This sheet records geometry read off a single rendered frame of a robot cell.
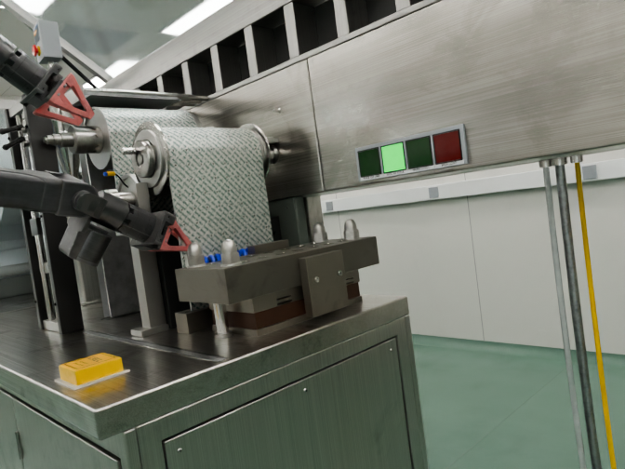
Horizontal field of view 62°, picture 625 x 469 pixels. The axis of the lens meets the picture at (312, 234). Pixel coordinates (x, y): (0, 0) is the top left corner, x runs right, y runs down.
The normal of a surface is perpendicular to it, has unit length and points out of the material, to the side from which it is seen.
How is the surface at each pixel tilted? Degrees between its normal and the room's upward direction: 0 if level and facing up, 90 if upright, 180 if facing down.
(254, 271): 90
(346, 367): 90
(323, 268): 90
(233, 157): 90
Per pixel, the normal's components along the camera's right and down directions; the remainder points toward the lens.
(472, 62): -0.71, 0.13
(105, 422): 0.69, -0.05
